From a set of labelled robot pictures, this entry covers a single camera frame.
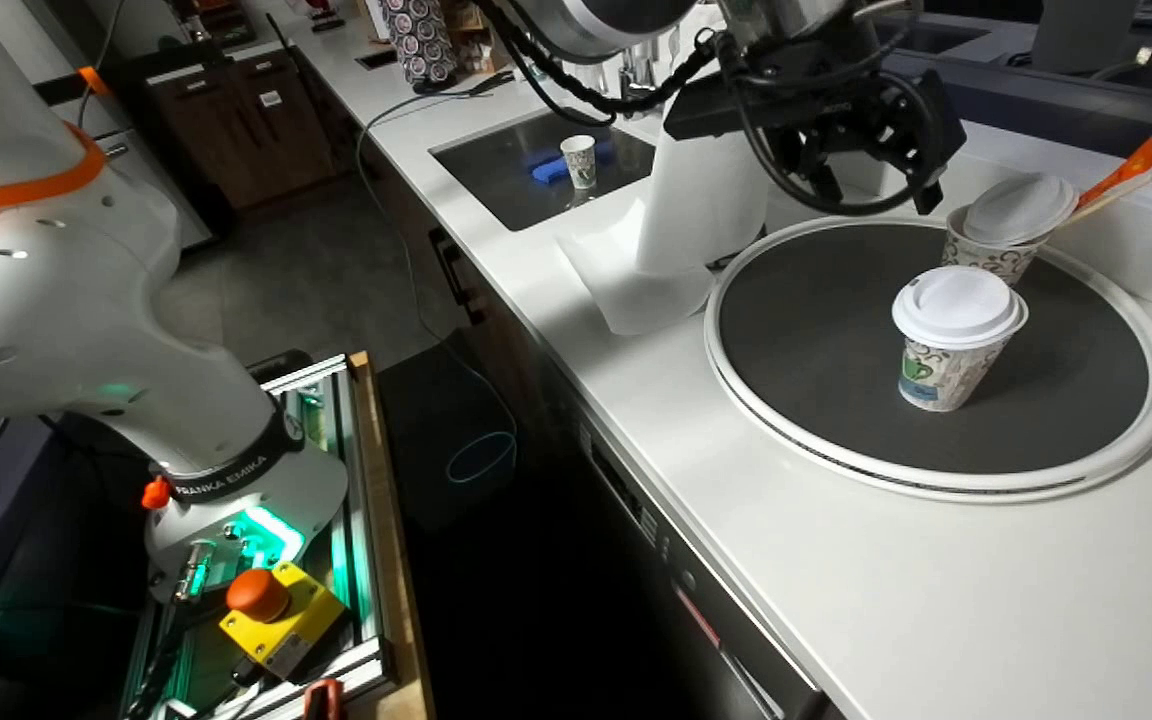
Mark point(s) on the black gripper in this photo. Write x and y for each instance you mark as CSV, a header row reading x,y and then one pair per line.
x,y
859,101

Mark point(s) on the white plastic cup lid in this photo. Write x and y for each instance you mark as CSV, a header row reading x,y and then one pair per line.
x,y
1019,210
956,307

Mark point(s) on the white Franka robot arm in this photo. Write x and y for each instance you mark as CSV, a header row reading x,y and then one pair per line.
x,y
57,307

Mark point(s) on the dark blue counter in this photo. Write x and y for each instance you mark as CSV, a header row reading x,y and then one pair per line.
x,y
1071,92

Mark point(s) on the small white cup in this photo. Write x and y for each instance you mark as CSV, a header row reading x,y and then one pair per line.
x,y
577,162

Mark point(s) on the orange stir stick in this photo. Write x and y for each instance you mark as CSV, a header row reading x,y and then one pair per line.
x,y
1117,178

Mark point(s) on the grey container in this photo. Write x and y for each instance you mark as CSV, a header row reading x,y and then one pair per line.
x,y
1083,32

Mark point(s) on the round black tray white rim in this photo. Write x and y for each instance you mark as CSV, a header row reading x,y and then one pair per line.
x,y
816,347

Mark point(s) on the blue sponge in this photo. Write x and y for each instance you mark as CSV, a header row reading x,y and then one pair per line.
x,y
546,169

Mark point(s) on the patterned tall container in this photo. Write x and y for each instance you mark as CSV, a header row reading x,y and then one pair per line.
x,y
419,43

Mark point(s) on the brown wooden cabinet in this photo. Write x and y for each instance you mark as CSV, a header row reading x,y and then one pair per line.
x,y
248,125

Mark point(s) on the yellow emergency stop box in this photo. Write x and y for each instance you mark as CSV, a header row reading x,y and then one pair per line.
x,y
284,620

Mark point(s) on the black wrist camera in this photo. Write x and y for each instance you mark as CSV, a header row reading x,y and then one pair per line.
x,y
728,109

